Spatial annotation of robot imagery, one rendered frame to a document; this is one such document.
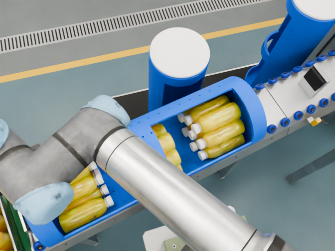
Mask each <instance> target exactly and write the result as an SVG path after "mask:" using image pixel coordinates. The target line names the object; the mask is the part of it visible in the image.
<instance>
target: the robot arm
mask: <svg viewBox="0 0 335 251"><path fill-rule="evenodd" d="M130 122H131V121H130V118H129V116H128V114H127V112H126V111H125V110H124V109H123V107H122V106H120V105H119V104H118V103H117V102H116V101H115V100H114V99H113V98H111V97H109V96H107V95H99V96H97V97H96V98H95V99H94V100H92V101H91V102H90V103H89V104H87V105H86V106H83V107H82V108H81V109H80V111H79V112H78V113H77V114H76V115H75V116H74V117H72V118H71V119H70V120H69V121H68V122H67V123H66V124H65V125H63V126H62V127H61V128H60V129H59V130H58V131H57V132H55V133H54V134H53V135H52V136H51V137H50V138H48V139H47V140H46V141H45V142H44V143H43V144H42V145H40V144H39V143H38V144H36V145H34V146H31V147H29V146H28V145H27V144H26V143H25V142H24V141H23V140H22V139H21V138H20V137H19V136H18V135H17V134H16V133H15V132H14V131H13V130H11V129H10V128H9V127H8V125H7V123H6V122H5V121H3V120H2V119H0V196H2V195H4V196H5V197H6V198H7V199H8V200H9V201H10V202H11V203H12V204H13V207H14V209H16V210H18V211H19V212H20V213H21V214H22V215H24V216H25V217H26V218H27V219H28V220H29V221H30V222H31V223H32V224H33V225H44V224H47V223H49V222H51V221H52V220H54V219H55V218H56V217H58V216H59V215H60V214H61V213H62V212H63V211H64V210H65V209H66V208H67V206H68V205H69V204H70V203H71V201H72V199H73V197H74V190H73V189H72V188H71V185H70V183H71V182H72V181H73V180H74V179H75V178H76V177H77V176H78V175H79V174H80V173H81V172H82V171H83V170H84V169H85V168H86V167H87V166H88V165H89V164H90V163H91V162H93V161H94V162H95V163H96V164H97V165H98V166H99V167H100V168H101V169H103V170H104V171H105V172H106V173H107V174H108V175H109V176H110V177H112V178H113V179H114V180H115V181H116V182H117V183H118V184H119V185H120V186H122V187H123V188H124V189H125V190H126V191H127V192H128V193H129V194H131V195H132V196H133V197H134V198H135V199H136V200H137V201H138V202H140V203H141V204H142V205H143V206H144V207H145V208H146V209H147V210H148V211H150V212H151V213H152V214H153V215H154V216H155V217H156V218H157V219H159V220H160V221H161V222H162V223H163V224H164V225H165V226H166V227H168V228H169V229H170V230H171V231H172V232H173V233H174V234H175V235H176V236H178V237H179V238H180V239H181V240H182V241H183V242H184V243H185V244H187V245H188V246H189V247H190V248H191V249H190V250H189V251H296V250H295V249H294V248H293V247H292V246H290V245H289V244H288V243H287V242H285V241H284V240H283V239H281V238H280V237H279V236H278V235H276V234H275V233H261V232H260V231H258V230H257V229H256V228H254V227H253V226H252V225H251V224H249V223H248V222H247V221H245V220H244V219H243V218H242V217H240V216H239V215H238V214H236V213H235V212H234V211H233V210H231V209H230V208H229V207H227V206H226V205H225V204H224V203H222V202H221V201H220V200H219V199H217V198H216V197H215V196H213V195H212V194H211V193H210V192H208V191H207V190H206V189H204V188H203V187H202V186H201V185H199V184H198V183H197V182H196V181H194V180H193V179H192V178H190V177H189V176H188V175H187V174H185V173H184V172H183V171H181V170H180V169H179V168H178V167H176V166H175V165H174V164H173V163H171V162H170V161H169V160H167V159H166V158H165V157H164V156H162V155H161V154H160V153H158V152H157V151H156V150H155V149H153V148H152V147H151V146H150V145H148V144H147V143H146V142H144V141H143V140H142V139H141V138H139V137H138V136H137V135H135V134H134V133H133V132H132V131H130V130H129V129H127V127H128V126H129V125H130Z"/></svg>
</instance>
